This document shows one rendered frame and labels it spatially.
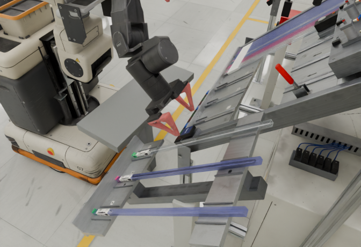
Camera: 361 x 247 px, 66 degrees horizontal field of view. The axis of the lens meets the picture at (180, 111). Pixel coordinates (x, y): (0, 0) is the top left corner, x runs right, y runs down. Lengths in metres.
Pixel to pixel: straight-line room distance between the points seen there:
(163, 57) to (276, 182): 0.66
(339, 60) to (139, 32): 0.45
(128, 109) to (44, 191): 0.83
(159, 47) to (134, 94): 0.80
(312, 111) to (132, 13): 0.48
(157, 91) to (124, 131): 0.58
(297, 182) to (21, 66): 1.27
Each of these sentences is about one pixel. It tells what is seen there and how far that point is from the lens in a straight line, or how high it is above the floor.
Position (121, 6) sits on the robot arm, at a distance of 0.68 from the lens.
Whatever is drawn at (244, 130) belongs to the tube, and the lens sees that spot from 0.66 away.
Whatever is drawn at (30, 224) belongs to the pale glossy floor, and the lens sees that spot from 1.82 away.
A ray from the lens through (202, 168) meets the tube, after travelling 0.64.
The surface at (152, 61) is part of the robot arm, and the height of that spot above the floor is 1.15.
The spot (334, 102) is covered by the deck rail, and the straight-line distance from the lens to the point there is 0.72.
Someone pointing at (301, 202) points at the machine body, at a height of 0.62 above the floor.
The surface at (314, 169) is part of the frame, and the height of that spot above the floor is 0.64.
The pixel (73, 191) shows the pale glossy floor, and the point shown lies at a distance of 1.83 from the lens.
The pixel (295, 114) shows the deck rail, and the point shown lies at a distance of 0.76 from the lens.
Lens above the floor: 1.49
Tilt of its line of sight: 44 degrees down
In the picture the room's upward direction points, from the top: straight up
